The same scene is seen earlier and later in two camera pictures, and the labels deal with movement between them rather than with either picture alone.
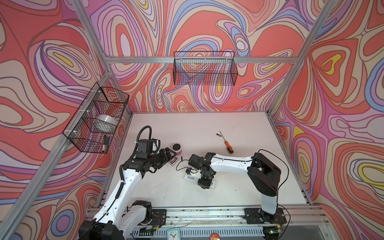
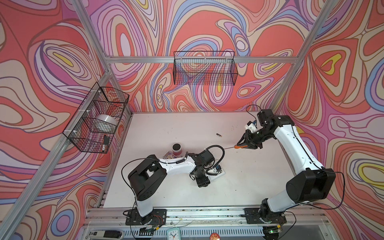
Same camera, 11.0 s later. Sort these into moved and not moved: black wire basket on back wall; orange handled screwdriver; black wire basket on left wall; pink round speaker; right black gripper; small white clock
Moved: right black gripper; orange handled screwdriver
Not moved: black wire basket on back wall; black wire basket on left wall; small white clock; pink round speaker
